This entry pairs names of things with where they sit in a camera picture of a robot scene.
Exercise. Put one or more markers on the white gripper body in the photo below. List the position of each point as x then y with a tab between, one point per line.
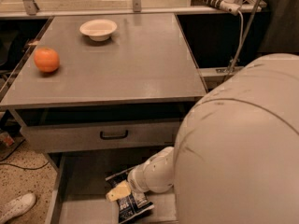
134	178

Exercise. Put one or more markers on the white power strip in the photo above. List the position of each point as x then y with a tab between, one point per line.
224	5

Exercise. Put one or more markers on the grey top drawer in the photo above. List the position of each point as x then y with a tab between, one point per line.
85	136

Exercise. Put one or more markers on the black drawer handle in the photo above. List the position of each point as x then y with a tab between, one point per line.
113	136

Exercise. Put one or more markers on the orange fruit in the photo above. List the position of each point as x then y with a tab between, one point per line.
46	60

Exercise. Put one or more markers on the grey back shelf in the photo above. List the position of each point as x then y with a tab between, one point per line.
93	3

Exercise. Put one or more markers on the white paper bowl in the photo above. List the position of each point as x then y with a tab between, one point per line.
98	30

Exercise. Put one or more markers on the blue chip bag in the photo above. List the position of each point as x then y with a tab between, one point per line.
133	205

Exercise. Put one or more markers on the open grey middle drawer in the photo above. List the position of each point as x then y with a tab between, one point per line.
79	194

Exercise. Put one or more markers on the grey drawer cabinet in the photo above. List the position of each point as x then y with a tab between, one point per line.
144	71

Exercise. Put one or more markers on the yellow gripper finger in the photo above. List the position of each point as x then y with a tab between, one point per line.
122	190

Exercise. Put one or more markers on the white shoe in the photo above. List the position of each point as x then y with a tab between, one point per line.
17	207

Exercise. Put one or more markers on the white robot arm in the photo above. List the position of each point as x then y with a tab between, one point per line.
236	155

